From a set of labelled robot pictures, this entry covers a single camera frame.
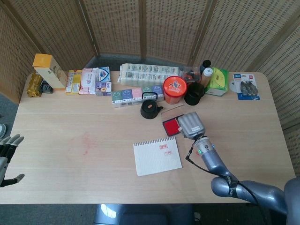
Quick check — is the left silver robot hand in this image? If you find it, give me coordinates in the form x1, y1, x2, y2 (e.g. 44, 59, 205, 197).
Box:
0, 134, 25, 188

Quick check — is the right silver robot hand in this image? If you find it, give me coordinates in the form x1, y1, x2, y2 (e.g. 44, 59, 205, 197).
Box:
177, 112, 206, 139

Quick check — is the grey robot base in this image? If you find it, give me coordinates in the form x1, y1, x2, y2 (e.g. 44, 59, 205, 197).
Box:
93, 203, 195, 225

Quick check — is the white spiral notepad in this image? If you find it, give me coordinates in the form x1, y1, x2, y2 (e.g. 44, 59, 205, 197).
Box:
133, 136, 183, 177

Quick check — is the red ink pad clear lid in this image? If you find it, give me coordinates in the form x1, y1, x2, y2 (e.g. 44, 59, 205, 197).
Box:
161, 105, 186, 137

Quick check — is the black mesh pen holder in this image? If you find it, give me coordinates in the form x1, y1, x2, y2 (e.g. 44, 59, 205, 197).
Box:
184, 82, 205, 106

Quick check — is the orange snack tub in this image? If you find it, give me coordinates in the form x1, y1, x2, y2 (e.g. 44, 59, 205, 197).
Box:
163, 76, 188, 105

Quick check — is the black teapot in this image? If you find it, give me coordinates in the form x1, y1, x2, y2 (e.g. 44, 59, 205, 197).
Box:
140, 92, 164, 120

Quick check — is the brown bottle white cap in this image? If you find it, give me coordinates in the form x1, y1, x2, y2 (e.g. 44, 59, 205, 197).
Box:
201, 67, 213, 87

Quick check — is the clear plastic box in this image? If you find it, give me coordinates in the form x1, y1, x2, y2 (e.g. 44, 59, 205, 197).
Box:
181, 66, 202, 83

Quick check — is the green tissue box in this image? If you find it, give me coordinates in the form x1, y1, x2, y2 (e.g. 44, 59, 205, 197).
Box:
205, 67, 229, 97

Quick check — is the white disc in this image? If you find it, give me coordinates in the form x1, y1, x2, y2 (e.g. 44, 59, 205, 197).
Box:
229, 79, 242, 93

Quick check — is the dark bottle black cap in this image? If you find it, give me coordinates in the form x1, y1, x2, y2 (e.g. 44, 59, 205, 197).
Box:
200, 60, 212, 73

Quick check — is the gold foil package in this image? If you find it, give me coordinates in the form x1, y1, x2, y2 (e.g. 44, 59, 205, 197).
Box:
26, 72, 44, 98

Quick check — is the pale yellow tissue roll pack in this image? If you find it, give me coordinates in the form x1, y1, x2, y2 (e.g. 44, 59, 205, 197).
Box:
118, 63, 180, 87

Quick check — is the blue blister pack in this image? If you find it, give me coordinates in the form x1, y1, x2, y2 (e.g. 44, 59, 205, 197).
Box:
232, 73, 261, 101

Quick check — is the colourful pocket tissue multipack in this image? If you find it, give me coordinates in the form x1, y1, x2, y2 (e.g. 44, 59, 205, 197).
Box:
111, 84, 165, 109

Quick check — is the tall beige orange carton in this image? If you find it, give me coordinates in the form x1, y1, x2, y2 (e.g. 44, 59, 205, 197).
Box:
32, 53, 68, 91

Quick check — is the yellow flat box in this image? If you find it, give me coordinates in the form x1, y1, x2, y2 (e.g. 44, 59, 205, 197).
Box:
65, 69, 83, 96

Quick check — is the small purple box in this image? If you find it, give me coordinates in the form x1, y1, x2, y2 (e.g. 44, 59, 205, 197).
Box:
95, 81, 113, 97

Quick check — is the blue white box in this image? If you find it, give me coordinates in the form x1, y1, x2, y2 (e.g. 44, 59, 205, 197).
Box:
97, 66, 111, 84

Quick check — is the pink wet wipes pack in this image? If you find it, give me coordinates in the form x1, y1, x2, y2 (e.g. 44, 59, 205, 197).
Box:
78, 67, 99, 95

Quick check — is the woven folding screen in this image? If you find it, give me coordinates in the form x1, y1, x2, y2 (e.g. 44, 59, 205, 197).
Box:
0, 0, 300, 186

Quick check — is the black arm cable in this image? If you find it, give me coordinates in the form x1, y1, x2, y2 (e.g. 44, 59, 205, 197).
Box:
186, 147, 269, 225

